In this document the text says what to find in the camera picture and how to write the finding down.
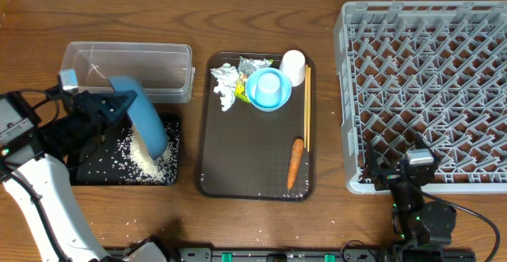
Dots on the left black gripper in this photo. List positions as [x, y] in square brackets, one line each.
[88, 107]

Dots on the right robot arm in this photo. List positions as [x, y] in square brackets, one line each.
[425, 227]

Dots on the orange carrot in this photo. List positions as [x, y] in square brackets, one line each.
[295, 159]

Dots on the pile of white rice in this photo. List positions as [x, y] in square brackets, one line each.
[140, 167]

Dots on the black waste tray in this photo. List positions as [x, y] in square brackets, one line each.
[96, 167]

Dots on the clear plastic bin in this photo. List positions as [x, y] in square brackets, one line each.
[165, 71]

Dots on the crumpled white paper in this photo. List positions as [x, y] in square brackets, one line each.
[226, 77]

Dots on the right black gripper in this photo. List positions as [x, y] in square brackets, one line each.
[387, 176]

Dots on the grey dishwasher rack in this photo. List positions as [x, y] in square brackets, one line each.
[434, 69]

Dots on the light blue bowl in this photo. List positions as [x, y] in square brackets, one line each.
[286, 88]

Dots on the blue plastic plate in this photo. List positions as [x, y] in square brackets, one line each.
[143, 116]

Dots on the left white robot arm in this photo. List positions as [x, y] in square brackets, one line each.
[34, 159]

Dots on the crumpled foil snack wrapper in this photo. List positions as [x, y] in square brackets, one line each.
[245, 68]

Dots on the left wooden chopstick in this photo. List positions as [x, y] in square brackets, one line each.
[305, 107]

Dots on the light blue cup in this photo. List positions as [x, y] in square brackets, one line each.
[267, 92]

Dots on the white cup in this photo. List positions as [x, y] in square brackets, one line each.
[293, 65]

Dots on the brown serving tray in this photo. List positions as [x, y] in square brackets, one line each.
[245, 153]

